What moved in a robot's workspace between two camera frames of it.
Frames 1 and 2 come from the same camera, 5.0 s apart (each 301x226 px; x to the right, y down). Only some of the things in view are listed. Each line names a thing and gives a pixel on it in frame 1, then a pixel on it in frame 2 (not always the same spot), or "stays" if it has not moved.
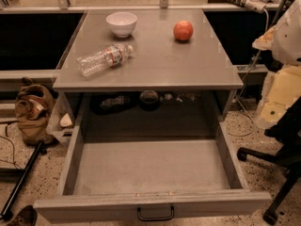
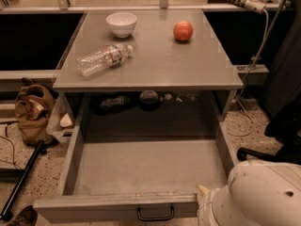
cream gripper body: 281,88 to 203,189
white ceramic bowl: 122,23 stays
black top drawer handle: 156,218 stays
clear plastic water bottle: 106,57 stays
